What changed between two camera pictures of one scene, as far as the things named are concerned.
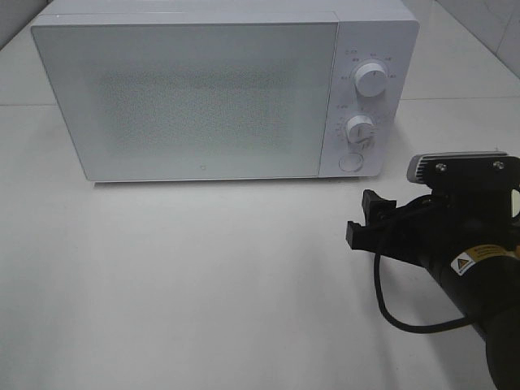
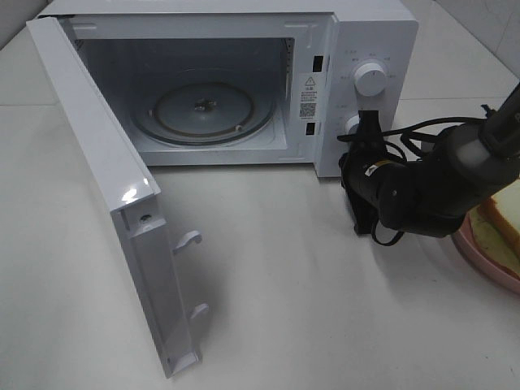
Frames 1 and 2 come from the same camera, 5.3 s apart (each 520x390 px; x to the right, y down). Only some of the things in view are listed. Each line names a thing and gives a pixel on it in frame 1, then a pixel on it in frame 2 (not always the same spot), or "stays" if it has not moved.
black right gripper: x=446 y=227 to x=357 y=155
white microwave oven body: x=220 y=90 stays
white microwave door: x=193 y=100 to x=125 y=179
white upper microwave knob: x=370 y=80 stays
